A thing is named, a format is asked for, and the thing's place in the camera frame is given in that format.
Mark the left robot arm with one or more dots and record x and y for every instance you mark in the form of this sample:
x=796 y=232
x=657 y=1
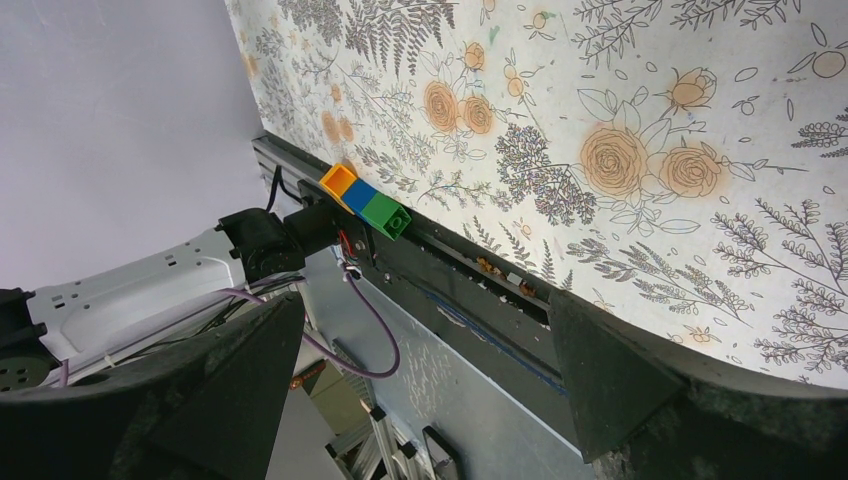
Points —
x=51 y=331

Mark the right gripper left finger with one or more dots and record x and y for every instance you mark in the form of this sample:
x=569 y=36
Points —
x=208 y=407

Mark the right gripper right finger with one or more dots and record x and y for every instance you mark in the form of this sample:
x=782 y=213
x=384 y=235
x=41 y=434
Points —
x=647 y=408

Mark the orange blue green block stack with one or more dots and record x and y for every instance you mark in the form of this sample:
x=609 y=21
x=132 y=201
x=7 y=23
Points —
x=361 y=199

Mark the floral table mat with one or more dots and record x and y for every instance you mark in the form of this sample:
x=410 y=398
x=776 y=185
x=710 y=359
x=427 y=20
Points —
x=679 y=164

